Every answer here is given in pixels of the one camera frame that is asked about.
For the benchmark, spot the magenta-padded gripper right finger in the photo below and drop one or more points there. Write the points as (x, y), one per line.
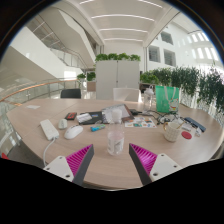
(163, 165)

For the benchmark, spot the green tote bag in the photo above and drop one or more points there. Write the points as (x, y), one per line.
(166, 100)

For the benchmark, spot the small grey-white mouse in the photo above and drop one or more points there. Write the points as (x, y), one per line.
(62, 124)

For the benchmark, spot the small white packet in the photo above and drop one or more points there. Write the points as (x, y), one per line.
(198, 131)

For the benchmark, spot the potted plants in planter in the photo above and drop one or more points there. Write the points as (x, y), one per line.
(86, 76)

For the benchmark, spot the green hedge plants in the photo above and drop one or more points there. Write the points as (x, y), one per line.
(193, 81)

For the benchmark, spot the small white box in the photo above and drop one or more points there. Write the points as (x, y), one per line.
(84, 117)

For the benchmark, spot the black chair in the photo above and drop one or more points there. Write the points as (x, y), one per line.
(70, 93)

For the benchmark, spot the colourful sticker sheet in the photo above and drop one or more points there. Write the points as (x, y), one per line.
(140, 122)

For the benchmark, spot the dark blue keyboard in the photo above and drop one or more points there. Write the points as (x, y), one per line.
(195, 124)

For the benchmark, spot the flat round red coaster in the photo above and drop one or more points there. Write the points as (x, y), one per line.
(186, 135)

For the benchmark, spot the clear plastic water bottle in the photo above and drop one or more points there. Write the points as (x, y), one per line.
(115, 140)

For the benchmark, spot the ceiling light strips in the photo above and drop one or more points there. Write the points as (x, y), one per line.
(123, 30)

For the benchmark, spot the green plants atop cabinet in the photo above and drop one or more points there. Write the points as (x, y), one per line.
(117, 56)

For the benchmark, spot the propped open notebook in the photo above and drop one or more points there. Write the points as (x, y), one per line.
(125, 111)

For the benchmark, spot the white paper sheet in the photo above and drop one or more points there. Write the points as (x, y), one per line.
(33, 107)

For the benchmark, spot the glass railing wooden handrail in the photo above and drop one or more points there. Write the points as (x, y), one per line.
(30, 91)

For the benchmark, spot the black folder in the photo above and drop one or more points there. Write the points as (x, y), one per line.
(96, 117)

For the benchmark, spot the white computer mouse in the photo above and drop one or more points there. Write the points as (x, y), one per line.
(73, 132)

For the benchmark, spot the tall clear white-capped bottle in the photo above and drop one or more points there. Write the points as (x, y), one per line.
(148, 100)

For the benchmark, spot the white grid-pattern mug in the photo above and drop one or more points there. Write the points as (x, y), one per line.
(172, 133)

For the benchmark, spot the red chair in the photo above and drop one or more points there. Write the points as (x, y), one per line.
(4, 156)

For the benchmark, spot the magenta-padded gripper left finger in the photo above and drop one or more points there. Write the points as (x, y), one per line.
(60, 166)

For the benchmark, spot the white cabinet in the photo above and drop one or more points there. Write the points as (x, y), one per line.
(117, 80)

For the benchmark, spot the wooden stick in mug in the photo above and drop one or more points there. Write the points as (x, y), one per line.
(180, 124)

